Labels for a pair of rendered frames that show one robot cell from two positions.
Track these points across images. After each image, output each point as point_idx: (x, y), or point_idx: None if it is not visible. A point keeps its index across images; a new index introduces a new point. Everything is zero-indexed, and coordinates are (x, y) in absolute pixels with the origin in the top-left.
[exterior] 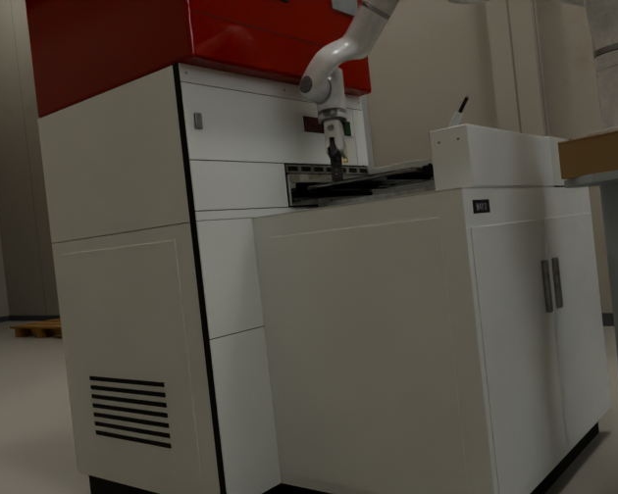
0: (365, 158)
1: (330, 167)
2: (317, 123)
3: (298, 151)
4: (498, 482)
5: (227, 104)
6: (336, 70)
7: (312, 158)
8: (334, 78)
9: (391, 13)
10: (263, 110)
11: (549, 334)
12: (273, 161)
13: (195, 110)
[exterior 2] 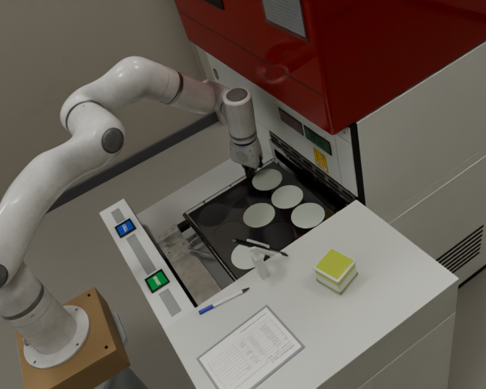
0: (352, 187)
1: (306, 161)
2: (291, 121)
3: (278, 130)
4: None
5: (227, 71)
6: (223, 103)
7: (290, 143)
8: (224, 107)
9: (161, 103)
10: (248, 86)
11: None
12: (261, 123)
13: (214, 66)
